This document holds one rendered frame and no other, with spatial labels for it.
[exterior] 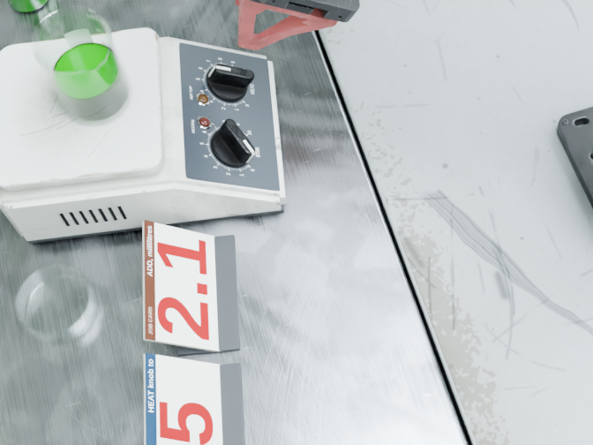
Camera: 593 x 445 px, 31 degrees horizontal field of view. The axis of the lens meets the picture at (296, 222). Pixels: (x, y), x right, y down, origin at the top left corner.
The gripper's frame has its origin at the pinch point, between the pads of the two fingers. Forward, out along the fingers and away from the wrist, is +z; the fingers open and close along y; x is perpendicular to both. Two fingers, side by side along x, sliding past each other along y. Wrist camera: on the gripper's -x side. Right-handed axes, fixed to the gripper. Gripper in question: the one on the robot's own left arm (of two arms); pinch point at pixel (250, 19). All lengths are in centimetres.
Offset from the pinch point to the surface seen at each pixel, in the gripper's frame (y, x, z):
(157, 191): 9.9, -4.1, 8.2
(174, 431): 26.1, -2.2, 11.1
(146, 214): 10.0, -3.7, 11.7
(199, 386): 22.7, -0.2, 11.5
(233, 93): 1.5, 1.4, 6.8
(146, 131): 6.4, -5.5, 6.4
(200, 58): -1.3, -0.9, 7.2
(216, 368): 21.3, 1.2, 11.8
